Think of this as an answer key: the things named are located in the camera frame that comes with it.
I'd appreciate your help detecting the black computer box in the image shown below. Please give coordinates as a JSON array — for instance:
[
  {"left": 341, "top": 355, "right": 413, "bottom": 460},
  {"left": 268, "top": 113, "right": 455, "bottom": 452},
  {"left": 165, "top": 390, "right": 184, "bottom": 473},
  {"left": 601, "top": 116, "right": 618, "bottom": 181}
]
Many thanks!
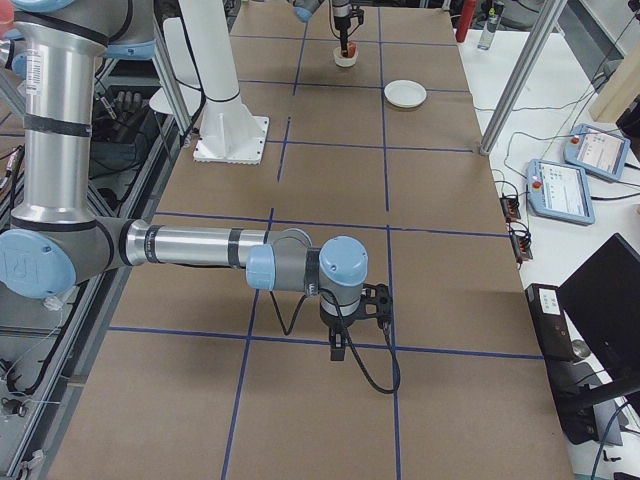
[{"left": 525, "top": 283, "right": 623, "bottom": 446}]

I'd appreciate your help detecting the white bowl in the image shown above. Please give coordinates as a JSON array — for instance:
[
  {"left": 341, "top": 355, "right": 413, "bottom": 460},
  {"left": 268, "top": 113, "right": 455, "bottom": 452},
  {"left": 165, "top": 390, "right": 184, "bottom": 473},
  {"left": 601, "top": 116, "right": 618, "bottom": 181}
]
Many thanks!
[{"left": 333, "top": 47, "right": 358, "bottom": 68}]

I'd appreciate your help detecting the near black orange adapter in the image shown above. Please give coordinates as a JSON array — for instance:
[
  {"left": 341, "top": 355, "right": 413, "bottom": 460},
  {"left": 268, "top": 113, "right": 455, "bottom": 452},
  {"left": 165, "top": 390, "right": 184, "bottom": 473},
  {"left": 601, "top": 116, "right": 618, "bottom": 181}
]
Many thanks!
[{"left": 507, "top": 221, "right": 533, "bottom": 265}]

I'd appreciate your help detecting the aluminium frame post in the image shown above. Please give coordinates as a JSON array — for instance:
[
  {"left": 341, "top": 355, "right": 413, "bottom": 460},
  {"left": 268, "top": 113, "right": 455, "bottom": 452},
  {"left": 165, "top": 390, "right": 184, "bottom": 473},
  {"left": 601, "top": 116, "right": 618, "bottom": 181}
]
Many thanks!
[{"left": 479, "top": 0, "right": 568, "bottom": 156}]

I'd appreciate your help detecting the black monitor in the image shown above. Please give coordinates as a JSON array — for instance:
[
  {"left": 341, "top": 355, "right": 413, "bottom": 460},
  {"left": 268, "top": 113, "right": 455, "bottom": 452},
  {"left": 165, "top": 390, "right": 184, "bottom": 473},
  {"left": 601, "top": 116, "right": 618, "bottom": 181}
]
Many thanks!
[{"left": 558, "top": 233, "right": 639, "bottom": 378}]

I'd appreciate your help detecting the clear water bottle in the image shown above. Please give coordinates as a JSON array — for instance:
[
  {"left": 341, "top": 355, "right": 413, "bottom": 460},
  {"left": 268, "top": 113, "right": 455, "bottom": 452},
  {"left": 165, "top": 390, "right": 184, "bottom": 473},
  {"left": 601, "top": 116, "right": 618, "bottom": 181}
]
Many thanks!
[{"left": 477, "top": 1, "right": 504, "bottom": 50}]

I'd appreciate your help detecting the far blue teach pendant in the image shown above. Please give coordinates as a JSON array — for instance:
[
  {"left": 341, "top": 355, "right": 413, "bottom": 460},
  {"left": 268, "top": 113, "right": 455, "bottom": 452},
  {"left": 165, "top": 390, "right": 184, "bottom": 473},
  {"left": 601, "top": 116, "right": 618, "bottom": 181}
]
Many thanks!
[{"left": 563, "top": 124, "right": 631, "bottom": 182}]

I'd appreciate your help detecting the red cylinder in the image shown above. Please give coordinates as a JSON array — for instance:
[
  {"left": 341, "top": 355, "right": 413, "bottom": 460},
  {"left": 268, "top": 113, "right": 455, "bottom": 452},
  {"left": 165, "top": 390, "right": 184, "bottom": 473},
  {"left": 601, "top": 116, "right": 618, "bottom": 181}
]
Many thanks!
[{"left": 455, "top": 0, "right": 477, "bottom": 43}]

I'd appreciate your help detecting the wooden board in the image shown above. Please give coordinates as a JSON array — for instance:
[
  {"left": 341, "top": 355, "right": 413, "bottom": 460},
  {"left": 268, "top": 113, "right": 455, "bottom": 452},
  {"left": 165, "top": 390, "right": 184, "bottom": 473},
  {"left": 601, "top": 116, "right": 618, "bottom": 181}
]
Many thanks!
[{"left": 589, "top": 45, "right": 640, "bottom": 123}]

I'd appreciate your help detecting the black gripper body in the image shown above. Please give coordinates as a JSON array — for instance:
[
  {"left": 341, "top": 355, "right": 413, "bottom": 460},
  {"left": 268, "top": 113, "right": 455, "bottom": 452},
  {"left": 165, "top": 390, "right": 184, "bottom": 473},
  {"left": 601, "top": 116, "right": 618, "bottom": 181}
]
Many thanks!
[
  {"left": 320, "top": 297, "right": 364, "bottom": 331},
  {"left": 333, "top": 3, "right": 350, "bottom": 33}
]

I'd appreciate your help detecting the red yellow apple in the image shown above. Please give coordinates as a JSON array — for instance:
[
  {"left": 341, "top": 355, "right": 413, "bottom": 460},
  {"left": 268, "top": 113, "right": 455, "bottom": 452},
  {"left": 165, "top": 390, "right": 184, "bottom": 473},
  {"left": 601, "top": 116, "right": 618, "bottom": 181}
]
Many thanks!
[{"left": 346, "top": 42, "right": 357, "bottom": 58}]

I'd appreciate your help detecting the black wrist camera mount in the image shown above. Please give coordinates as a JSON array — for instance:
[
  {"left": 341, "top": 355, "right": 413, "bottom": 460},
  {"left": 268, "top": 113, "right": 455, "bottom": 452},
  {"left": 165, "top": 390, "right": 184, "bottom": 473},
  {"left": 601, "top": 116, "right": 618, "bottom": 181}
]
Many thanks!
[
  {"left": 350, "top": 5, "right": 364, "bottom": 25},
  {"left": 360, "top": 284, "right": 394, "bottom": 330}
]

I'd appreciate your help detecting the white plate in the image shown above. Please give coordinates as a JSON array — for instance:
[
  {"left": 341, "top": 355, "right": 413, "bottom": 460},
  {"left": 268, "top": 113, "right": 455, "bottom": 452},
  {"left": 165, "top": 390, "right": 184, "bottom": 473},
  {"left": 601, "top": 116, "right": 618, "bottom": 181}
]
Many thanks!
[{"left": 384, "top": 80, "right": 427, "bottom": 109}]

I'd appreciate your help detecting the black orange adapter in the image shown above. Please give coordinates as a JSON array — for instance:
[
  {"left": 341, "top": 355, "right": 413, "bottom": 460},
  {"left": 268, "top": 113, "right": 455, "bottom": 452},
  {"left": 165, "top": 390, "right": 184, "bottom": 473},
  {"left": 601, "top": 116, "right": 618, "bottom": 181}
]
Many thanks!
[
  {"left": 498, "top": 180, "right": 521, "bottom": 221},
  {"left": 507, "top": 221, "right": 533, "bottom": 265}
]

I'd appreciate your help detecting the far black orange adapter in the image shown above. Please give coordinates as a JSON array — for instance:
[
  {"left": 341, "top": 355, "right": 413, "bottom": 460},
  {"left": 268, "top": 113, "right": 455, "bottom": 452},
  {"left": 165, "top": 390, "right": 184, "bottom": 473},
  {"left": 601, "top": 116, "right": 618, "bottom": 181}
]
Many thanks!
[{"left": 498, "top": 180, "right": 521, "bottom": 221}]

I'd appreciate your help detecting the white camera stand pedestal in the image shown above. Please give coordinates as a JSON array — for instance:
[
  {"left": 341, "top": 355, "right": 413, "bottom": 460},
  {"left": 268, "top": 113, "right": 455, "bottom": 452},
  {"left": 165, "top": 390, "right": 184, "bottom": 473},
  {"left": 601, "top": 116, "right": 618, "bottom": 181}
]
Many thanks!
[{"left": 179, "top": 1, "right": 269, "bottom": 165}]

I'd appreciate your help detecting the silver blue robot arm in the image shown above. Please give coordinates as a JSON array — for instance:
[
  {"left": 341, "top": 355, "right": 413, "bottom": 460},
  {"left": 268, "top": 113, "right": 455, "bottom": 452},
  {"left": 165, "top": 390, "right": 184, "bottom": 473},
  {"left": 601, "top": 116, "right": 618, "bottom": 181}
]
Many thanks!
[
  {"left": 290, "top": 0, "right": 352, "bottom": 58},
  {"left": 1, "top": 1, "right": 368, "bottom": 361}
]

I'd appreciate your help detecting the near blue teach pendant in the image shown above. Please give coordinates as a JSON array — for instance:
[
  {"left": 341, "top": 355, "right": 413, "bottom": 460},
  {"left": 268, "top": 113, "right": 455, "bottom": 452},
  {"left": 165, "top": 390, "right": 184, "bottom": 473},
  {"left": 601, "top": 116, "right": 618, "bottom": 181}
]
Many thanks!
[{"left": 527, "top": 159, "right": 595, "bottom": 225}]

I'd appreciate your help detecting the blue teach pendant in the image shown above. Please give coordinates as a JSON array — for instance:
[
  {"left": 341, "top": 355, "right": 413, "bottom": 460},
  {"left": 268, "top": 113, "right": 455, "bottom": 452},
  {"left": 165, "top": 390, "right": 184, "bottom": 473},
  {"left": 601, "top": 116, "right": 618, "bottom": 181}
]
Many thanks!
[
  {"left": 563, "top": 124, "right": 631, "bottom": 182},
  {"left": 527, "top": 159, "right": 595, "bottom": 225}
]

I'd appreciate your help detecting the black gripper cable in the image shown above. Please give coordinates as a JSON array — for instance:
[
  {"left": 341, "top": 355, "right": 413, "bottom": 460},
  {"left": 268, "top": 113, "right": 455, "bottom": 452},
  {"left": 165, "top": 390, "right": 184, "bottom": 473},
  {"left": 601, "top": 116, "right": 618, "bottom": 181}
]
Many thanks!
[{"left": 269, "top": 289, "right": 402, "bottom": 395}]

